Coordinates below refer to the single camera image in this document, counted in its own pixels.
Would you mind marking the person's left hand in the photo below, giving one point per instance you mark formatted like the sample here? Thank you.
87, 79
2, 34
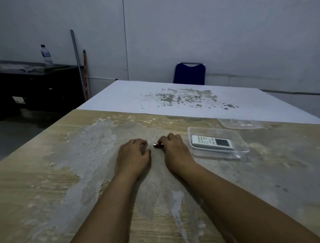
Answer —
132, 160

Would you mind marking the person's right hand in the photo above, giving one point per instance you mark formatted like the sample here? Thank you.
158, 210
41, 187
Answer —
176, 155

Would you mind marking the person's right fingers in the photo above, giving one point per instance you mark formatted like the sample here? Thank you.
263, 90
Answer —
168, 139

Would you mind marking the person's left thumb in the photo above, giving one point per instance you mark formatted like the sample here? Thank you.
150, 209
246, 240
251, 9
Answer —
147, 156

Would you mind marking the small red battery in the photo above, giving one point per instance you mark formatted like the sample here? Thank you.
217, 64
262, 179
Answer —
157, 145

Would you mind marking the person's left forearm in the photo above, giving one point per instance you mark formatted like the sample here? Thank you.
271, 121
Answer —
110, 210

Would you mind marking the person's right forearm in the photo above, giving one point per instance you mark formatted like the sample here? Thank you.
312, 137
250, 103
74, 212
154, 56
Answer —
240, 207

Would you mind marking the white remote control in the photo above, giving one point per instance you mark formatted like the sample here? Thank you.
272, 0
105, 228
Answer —
212, 143

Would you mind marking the clear plastic container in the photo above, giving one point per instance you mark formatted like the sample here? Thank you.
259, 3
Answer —
217, 144

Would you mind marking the blue chair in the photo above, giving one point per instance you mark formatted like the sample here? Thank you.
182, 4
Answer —
189, 73

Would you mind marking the clear plastic container lid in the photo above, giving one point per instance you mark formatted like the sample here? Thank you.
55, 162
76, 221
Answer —
240, 123

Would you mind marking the red wooden stick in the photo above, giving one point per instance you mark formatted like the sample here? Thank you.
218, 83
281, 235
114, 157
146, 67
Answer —
85, 75

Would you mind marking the grey metal pole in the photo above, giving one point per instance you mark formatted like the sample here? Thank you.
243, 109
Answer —
78, 64

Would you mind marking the black cabinet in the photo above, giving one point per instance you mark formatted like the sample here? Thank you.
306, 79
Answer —
37, 87

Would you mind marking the clear plastic water bottle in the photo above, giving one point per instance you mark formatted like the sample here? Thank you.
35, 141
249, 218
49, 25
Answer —
46, 55

